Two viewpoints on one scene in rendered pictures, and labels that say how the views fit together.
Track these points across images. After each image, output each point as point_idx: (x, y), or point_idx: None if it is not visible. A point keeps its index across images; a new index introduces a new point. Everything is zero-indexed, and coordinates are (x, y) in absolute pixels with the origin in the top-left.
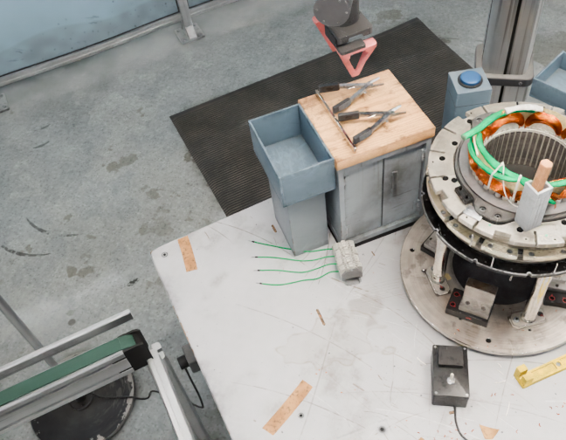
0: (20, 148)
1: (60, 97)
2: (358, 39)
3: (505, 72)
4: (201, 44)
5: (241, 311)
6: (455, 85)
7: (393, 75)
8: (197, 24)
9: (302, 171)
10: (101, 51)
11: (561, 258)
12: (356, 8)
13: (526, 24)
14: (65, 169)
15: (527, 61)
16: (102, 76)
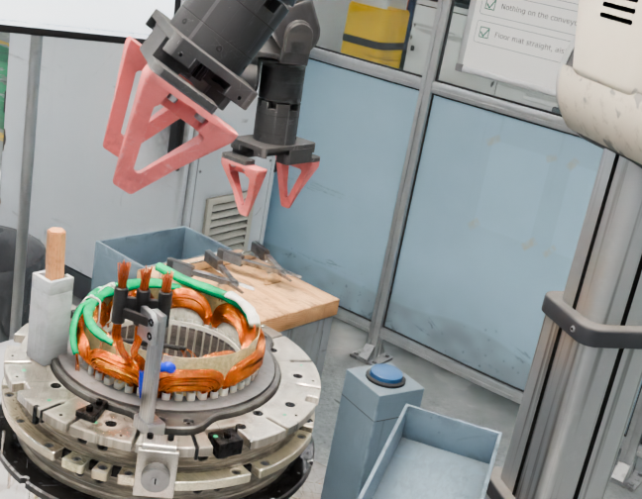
0: (326, 390)
1: (422, 398)
2: (252, 158)
3: (514, 490)
4: (614, 492)
5: None
6: (364, 366)
7: (328, 302)
8: None
9: (114, 254)
10: (504, 395)
11: (30, 455)
12: (272, 125)
13: (549, 411)
14: (319, 430)
15: (539, 491)
16: (481, 421)
